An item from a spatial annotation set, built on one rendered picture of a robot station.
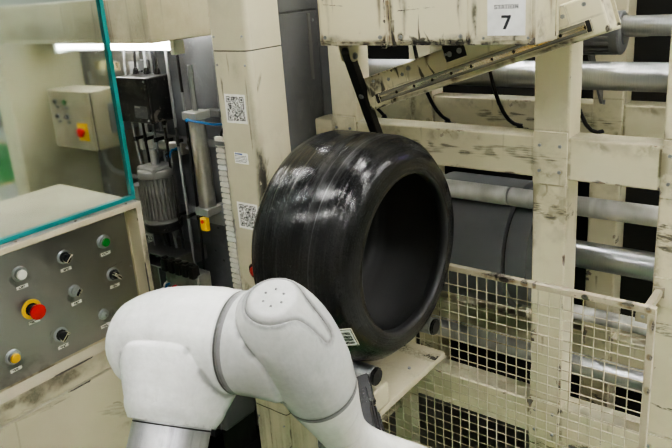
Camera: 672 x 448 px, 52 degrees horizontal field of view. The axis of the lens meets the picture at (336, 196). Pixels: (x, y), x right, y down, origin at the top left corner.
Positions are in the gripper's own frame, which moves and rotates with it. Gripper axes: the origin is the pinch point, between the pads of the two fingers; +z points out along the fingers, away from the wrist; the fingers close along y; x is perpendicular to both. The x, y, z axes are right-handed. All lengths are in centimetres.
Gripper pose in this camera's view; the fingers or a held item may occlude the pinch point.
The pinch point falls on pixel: (364, 390)
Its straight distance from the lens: 149.3
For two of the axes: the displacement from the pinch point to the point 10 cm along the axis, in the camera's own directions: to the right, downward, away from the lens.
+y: 3.6, 6.9, 6.3
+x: 9.2, -3.8, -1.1
